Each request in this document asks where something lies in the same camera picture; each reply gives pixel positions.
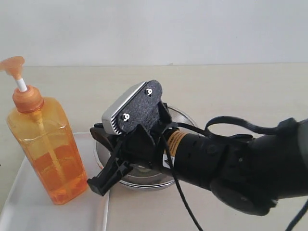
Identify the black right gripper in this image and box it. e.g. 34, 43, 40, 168
86, 102, 181, 197

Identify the white plastic tray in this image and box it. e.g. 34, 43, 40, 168
0, 131, 112, 231

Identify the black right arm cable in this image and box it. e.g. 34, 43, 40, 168
158, 116, 282, 231

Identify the steel mesh colander bowl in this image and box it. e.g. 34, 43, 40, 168
93, 106, 197, 191

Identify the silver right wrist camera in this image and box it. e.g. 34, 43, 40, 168
102, 80, 162, 135

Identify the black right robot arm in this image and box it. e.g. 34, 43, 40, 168
88, 102, 308, 216

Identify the orange dish soap pump bottle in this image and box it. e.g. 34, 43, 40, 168
0, 56, 87, 205

